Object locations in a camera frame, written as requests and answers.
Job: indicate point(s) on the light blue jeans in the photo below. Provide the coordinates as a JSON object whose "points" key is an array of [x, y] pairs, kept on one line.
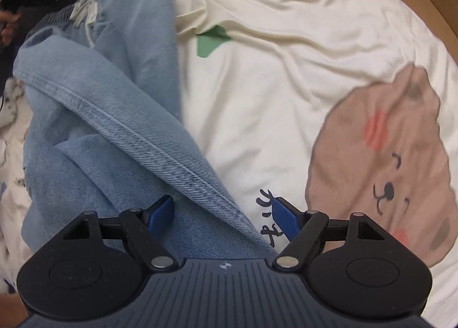
{"points": [[107, 116]]}

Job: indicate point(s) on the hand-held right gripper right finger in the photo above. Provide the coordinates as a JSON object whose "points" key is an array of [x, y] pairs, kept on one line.
{"points": [[286, 218]]}

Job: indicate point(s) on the cream bear print bed sheet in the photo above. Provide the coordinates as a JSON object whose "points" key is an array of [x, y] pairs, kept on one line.
{"points": [[268, 81]]}

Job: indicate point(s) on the person's white printed shorts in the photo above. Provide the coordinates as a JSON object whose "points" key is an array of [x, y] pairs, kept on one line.
{"points": [[10, 156]]}

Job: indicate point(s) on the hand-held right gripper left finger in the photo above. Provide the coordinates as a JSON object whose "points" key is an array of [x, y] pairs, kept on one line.
{"points": [[159, 215]]}

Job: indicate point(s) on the person's left hand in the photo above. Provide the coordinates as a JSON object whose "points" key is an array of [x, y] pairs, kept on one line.
{"points": [[7, 25]]}

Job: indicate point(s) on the person's leg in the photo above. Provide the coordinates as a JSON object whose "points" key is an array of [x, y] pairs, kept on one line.
{"points": [[9, 310]]}

